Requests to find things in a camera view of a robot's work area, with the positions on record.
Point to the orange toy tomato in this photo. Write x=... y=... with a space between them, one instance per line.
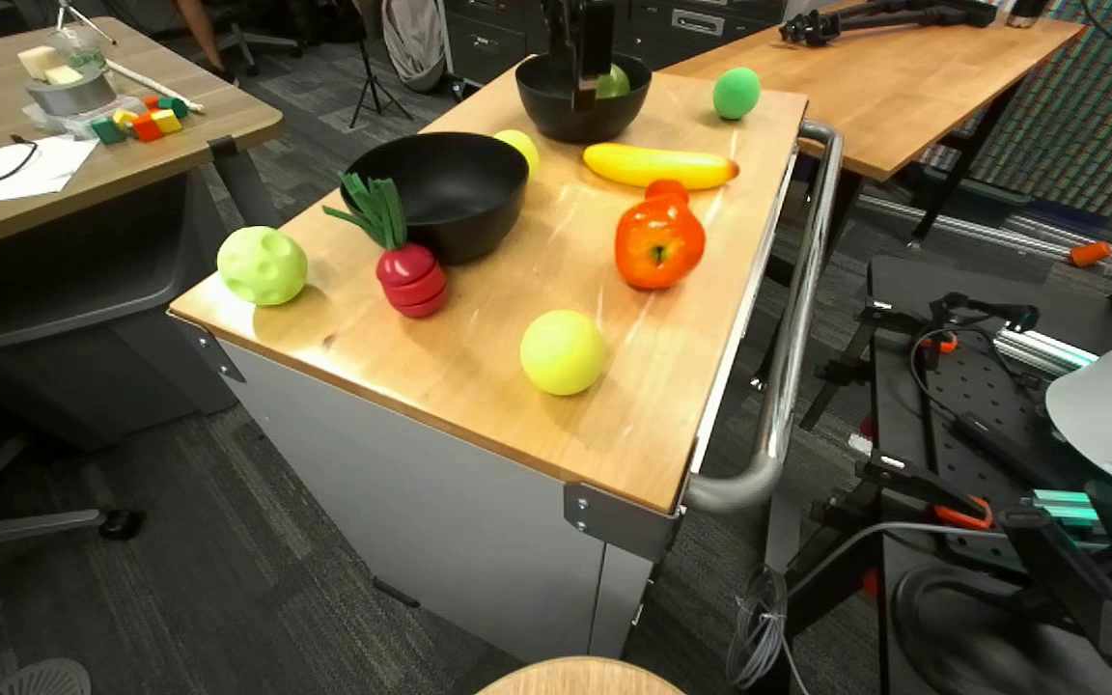
x=657 y=244

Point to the round wooden stool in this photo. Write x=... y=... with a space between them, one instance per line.
x=580 y=679

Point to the black bowl far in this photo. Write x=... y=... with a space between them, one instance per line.
x=565 y=120

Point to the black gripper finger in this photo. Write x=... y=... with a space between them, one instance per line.
x=591 y=83
x=561 y=80

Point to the white cart cabinet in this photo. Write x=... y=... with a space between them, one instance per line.
x=459 y=532

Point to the orange clamp tool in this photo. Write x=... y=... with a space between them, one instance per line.
x=978 y=514

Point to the yellow toy ball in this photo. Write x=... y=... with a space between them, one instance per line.
x=522 y=146

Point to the red toy radish green leaves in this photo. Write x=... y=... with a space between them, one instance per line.
x=408 y=272

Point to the clear plastic container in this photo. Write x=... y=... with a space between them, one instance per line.
x=71 y=70

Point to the green toy pepper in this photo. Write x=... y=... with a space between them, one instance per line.
x=612 y=83

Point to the yellow toy banana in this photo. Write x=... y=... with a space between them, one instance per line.
x=652 y=163

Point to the black bowl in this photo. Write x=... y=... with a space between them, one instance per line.
x=565 y=120
x=459 y=191

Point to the red toy strawberry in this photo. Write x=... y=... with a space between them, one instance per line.
x=666 y=191

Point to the black bowl near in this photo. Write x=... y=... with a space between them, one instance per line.
x=459 y=191

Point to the white paper sheet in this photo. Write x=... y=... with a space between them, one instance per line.
x=41 y=169

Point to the yellow-green toy lemon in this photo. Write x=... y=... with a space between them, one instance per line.
x=565 y=354

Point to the colourful toy blocks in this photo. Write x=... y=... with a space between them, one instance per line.
x=140 y=120

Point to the light green dimpled toy ball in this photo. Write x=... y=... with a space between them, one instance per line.
x=262 y=267

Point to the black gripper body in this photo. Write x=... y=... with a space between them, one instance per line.
x=580 y=27

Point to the wooden side table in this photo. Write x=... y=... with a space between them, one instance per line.
x=892 y=94

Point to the metal cart handle bar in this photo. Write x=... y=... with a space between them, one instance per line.
x=782 y=387

